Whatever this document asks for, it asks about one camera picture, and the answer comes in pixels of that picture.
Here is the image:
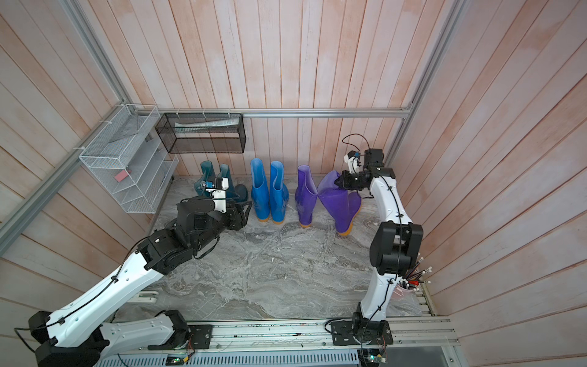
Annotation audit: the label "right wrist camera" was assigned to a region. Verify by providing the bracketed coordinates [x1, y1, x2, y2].
[345, 151, 362, 174]

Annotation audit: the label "black wire mesh basket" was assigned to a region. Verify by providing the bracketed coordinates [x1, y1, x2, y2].
[155, 113, 247, 154]

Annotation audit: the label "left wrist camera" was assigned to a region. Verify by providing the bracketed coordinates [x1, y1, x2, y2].
[203, 177, 229, 213]

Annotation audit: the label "pencils bundle in cup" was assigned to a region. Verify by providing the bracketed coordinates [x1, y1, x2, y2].
[401, 257, 433, 290]

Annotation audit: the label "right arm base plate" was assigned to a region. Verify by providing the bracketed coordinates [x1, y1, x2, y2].
[329, 320, 394, 347]

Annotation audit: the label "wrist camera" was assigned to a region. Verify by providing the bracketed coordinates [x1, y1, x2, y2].
[345, 151, 362, 174]
[203, 177, 229, 213]

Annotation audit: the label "teal rain boot with paper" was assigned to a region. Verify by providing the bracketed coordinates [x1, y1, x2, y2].
[194, 161, 216, 197]

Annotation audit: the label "purple rain boot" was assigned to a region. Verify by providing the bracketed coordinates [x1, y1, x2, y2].
[317, 170, 362, 235]
[295, 165, 318, 228]

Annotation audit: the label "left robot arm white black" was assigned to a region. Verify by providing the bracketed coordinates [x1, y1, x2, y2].
[26, 197, 252, 366]

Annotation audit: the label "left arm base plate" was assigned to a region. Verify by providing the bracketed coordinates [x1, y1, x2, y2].
[148, 324, 212, 350]

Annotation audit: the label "pink cup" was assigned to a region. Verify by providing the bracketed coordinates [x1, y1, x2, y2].
[391, 283, 413, 301]

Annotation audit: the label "white wire mesh shelf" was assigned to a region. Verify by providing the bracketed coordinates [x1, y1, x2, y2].
[79, 104, 178, 214]

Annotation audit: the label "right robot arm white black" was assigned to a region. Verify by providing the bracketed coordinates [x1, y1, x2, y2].
[335, 148, 423, 345]

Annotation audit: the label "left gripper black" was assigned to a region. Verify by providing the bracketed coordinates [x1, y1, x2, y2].
[193, 199, 253, 251]

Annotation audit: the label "horizontal aluminium bar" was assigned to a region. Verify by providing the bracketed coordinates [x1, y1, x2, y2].
[157, 108, 411, 119]

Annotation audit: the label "blue rain boot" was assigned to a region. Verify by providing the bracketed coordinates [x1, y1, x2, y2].
[270, 161, 289, 224]
[250, 158, 271, 222]

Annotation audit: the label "pink eraser block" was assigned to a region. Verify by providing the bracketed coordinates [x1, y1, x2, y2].
[114, 169, 131, 183]

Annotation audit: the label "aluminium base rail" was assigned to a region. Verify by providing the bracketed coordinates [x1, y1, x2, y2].
[98, 317, 468, 366]

